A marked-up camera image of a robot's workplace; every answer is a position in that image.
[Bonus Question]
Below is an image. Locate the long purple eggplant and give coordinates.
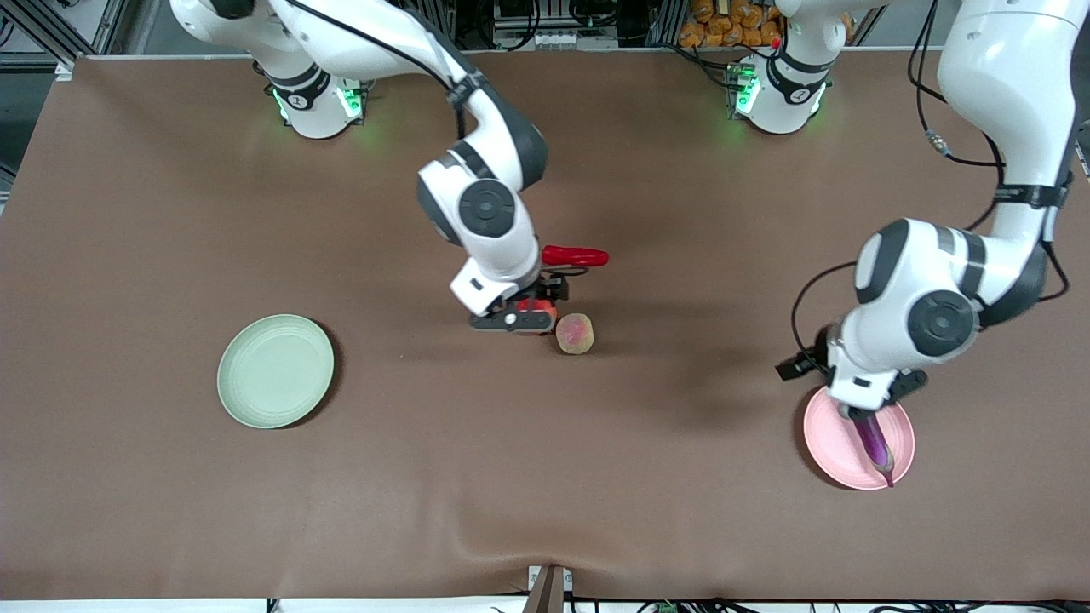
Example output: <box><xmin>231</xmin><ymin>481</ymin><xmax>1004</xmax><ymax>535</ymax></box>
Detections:
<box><xmin>852</xmin><ymin>409</ymin><xmax>897</xmax><ymax>488</ymax></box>

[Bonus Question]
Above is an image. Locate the red chili pepper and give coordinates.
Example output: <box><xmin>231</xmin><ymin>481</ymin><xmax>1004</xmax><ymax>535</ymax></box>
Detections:
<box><xmin>542</xmin><ymin>245</ymin><xmax>611</xmax><ymax>268</ymax></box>

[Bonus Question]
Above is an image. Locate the brown table cloth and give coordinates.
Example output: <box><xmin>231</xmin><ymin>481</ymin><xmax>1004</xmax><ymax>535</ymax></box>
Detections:
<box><xmin>0</xmin><ymin>49</ymin><xmax>1090</xmax><ymax>601</ymax></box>

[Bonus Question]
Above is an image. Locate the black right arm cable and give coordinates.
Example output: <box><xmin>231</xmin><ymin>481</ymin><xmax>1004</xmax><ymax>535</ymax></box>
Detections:
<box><xmin>285</xmin><ymin>0</ymin><xmax>491</xmax><ymax>141</ymax></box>

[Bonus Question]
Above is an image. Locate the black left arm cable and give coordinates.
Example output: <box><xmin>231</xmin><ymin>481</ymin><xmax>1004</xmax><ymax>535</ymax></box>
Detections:
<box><xmin>790</xmin><ymin>0</ymin><xmax>1074</xmax><ymax>363</ymax></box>

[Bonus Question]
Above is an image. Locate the pale green round plate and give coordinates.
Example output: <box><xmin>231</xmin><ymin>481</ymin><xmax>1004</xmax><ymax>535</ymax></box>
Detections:
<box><xmin>216</xmin><ymin>314</ymin><xmax>336</xmax><ymax>429</ymax></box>

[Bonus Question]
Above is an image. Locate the red pomegranate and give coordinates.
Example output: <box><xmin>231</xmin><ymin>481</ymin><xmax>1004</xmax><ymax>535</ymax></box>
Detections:
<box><xmin>515</xmin><ymin>294</ymin><xmax>559</xmax><ymax>335</ymax></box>

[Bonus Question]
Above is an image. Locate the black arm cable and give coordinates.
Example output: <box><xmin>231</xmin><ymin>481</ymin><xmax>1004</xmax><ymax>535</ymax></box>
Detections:
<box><xmin>790</xmin><ymin>0</ymin><xmax>1074</xmax><ymax>363</ymax></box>
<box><xmin>285</xmin><ymin>0</ymin><xmax>491</xmax><ymax>141</ymax></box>

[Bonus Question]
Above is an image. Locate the grey aluminium frame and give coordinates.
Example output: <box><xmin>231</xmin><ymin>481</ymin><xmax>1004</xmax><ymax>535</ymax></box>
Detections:
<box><xmin>0</xmin><ymin>0</ymin><xmax>137</xmax><ymax>77</ymax></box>

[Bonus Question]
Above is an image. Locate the pink yellow peach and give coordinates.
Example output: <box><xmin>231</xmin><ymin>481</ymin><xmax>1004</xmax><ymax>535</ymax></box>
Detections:
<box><xmin>555</xmin><ymin>313</ymin><xmax>595</xmax><ymax>355</ymax></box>

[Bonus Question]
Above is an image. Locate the pink round plate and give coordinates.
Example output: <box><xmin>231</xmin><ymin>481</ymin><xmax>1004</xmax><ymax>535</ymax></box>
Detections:
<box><xmin>803</xmin><ymin>385</ymin><xmax>916</xmax><ymax>491</ymax></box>

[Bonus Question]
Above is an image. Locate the orange snack packets pile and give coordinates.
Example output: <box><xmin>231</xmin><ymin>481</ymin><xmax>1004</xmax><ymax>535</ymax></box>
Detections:
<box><xmin>679</xmin><ymin>0</ymin><xmax>783</xmax><ymax>49</ymax></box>

